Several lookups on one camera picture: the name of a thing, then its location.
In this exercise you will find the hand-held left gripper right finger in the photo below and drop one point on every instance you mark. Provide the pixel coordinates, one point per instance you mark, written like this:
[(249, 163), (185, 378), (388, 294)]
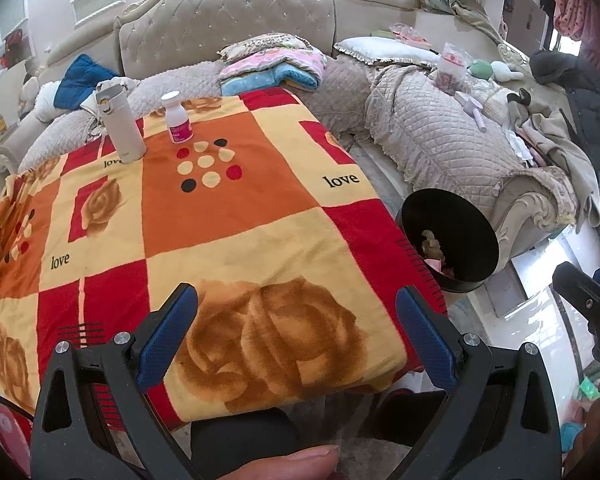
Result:
[(425, 340)]

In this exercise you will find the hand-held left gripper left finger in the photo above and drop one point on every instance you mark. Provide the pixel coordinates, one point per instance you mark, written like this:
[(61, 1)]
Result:
[(167, 335)]

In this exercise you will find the pink white packet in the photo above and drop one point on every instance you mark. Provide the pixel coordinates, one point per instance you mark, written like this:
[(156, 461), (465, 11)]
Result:
[(439, 266)]

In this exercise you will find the white tissue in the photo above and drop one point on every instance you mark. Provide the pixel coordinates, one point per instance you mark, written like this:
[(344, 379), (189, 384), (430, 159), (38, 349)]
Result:
[(432, 245)]

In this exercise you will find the black round bin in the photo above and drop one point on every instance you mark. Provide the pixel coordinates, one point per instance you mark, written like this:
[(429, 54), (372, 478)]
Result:
[(460, 220)]

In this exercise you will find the person's left hand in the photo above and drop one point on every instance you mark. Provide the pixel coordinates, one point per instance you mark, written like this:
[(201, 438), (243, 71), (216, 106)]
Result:
[(295, 465)]

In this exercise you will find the printed rose blanket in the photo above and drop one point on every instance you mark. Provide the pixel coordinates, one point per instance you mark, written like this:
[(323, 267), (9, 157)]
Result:
[(230, 200)]

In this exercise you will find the beige garment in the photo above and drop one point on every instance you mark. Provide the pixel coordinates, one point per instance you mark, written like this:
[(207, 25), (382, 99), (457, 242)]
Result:
[(560, 135)]

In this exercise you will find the red white object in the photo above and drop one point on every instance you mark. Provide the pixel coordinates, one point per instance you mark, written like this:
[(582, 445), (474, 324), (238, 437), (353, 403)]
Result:
[(0, 427)]

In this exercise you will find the black jacket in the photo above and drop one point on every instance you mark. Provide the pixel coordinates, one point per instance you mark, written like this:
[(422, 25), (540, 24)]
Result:
[(580, 85)]

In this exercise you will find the grey thermos bottle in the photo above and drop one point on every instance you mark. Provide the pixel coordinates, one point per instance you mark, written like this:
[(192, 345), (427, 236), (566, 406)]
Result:
[(122, 130)]

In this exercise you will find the white bottle pink label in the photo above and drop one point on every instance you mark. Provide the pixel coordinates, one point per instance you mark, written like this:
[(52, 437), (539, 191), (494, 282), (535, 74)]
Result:
[(177, 125)]

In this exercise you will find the grey quilted sofa cover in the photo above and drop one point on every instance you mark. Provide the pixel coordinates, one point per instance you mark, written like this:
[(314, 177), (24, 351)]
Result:
[(340, 85), (430, 125)]

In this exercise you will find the lilac hair brush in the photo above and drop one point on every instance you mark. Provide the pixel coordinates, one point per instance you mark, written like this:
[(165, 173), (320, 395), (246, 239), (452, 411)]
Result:
[(472, 110)]

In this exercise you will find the white plush rabbit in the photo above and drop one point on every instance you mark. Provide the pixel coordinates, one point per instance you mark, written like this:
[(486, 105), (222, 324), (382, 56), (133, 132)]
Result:
[(505, 71)]

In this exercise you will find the green plush toy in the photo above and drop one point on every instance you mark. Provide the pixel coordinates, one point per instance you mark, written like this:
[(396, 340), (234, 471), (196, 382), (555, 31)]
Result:
[(480, 67)]

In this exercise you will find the clear bag red contents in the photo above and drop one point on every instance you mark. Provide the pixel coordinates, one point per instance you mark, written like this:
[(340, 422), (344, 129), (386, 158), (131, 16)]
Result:
[(452, 72)]

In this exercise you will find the white plush toy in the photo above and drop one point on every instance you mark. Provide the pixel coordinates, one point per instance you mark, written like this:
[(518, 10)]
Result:
[(40, 100)]

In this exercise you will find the blue jacket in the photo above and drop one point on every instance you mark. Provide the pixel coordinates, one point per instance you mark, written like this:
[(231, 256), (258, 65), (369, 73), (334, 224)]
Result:
[(82, 80)]

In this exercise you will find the blue folded blanket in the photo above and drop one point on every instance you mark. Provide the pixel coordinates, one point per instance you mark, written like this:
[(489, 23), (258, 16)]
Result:
[(260, 80)]

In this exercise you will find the white ruffled pillow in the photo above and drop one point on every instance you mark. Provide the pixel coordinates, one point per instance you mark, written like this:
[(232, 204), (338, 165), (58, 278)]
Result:
[(380, 47)]

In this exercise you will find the pink folded blanket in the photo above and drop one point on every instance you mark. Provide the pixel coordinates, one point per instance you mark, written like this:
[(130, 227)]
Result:
[(300, 62)]

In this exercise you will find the patterned beige cushion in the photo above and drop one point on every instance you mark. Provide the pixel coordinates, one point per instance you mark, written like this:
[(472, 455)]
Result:
[(265, 45)]

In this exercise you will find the pink plastic packets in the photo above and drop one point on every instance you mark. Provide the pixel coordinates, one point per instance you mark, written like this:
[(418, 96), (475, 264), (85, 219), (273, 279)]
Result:
[(410, 34)]

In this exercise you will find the beige tufted sofa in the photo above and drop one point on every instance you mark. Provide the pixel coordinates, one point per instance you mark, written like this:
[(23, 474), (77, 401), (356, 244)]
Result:
[(220, 20)]

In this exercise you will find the red decoration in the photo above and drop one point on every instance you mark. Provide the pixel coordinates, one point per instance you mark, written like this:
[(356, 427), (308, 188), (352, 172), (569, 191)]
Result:
[(12, 45)]

